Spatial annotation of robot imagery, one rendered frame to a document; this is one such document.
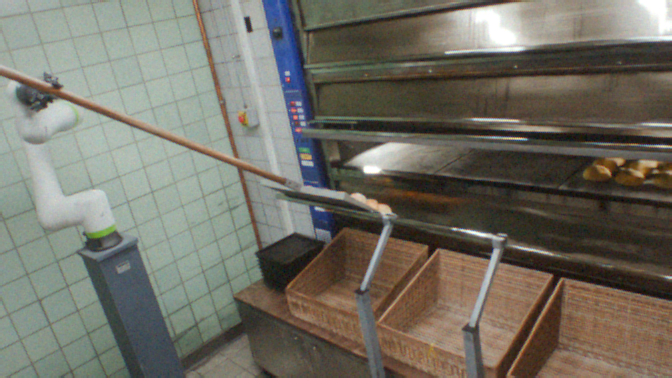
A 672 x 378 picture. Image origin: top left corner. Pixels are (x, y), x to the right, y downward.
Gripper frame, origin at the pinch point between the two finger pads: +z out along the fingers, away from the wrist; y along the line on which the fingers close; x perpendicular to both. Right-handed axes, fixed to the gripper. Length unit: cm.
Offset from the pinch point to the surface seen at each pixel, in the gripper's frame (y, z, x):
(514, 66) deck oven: -59, 78, -116
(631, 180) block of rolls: -32, 113, -155
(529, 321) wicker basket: 26, 90, -152
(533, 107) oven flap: -47, 84, -124
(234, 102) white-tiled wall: -48, -107, -123
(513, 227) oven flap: -8, 72, -155
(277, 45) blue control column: -70, -49, -102
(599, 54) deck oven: -61, 108, -113
